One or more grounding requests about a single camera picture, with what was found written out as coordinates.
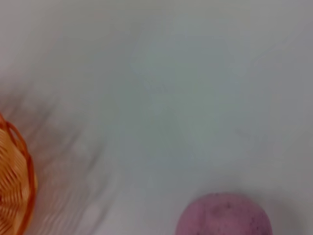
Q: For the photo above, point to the orange plastic woven basket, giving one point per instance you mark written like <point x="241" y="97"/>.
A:
<point x="12" y="176"/>

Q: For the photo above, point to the pink peach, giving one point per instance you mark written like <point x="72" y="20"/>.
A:
<point x="225" y="218"/>

